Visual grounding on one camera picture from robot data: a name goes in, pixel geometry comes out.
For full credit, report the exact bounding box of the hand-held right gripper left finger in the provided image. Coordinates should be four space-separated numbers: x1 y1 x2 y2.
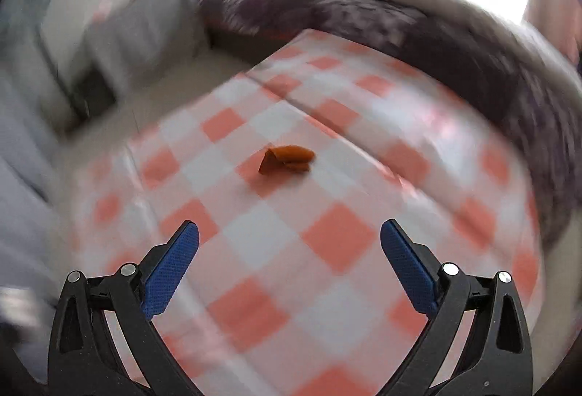
48 220 201 396

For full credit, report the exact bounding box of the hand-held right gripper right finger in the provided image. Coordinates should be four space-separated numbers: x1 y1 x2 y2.
379 218 534 396

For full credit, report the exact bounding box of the orange white checkered tablecloth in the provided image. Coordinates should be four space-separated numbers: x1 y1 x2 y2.
68 29 546 396

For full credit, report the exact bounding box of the grey checkered chair cover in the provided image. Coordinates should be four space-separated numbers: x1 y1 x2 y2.
83 0 213 102

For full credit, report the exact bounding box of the grey purple patterned quilt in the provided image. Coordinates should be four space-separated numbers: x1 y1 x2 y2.
199 0 582 252

